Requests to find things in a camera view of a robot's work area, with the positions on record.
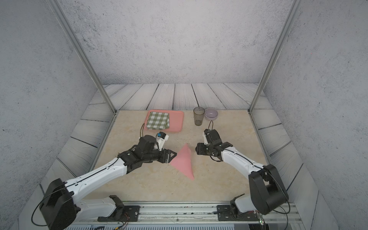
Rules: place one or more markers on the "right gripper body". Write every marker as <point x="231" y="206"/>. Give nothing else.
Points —
<point x="203" y="149"/>

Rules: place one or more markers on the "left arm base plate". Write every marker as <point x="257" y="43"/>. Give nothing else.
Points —
<point x="122" y="214"/>

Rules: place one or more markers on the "green checkered cloth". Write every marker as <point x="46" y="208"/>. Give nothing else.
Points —
<point x="158" y="121"/>

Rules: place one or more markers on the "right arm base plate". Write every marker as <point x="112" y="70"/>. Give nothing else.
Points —
<point x="231" y="213"/>

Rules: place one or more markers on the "small lavender bowl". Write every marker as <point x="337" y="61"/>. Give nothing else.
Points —
<point x="211" y="114"/>

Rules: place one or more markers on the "translucent grey plastic cup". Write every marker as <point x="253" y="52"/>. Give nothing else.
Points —
<point x="198" y="115"/>

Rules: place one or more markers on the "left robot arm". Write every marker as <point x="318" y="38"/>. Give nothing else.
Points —
<point x="63" y="202"/>

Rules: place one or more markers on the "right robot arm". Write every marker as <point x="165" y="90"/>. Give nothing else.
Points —
<point x="267" y="191"/>

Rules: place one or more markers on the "pink plastic tray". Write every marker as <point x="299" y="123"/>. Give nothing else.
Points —
<point x="176" y="120"/>

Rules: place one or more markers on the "aluminium front rail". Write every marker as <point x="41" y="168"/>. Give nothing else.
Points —
<point x="198" y="214"/>

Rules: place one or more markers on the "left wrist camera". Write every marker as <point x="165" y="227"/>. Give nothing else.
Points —
<point x="161" y="138"/>

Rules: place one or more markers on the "pink square paper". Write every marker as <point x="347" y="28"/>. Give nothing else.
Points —
<point x="182" y="162"/>

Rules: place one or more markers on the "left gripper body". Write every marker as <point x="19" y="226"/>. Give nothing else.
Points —
<point x="161" y="156"/>

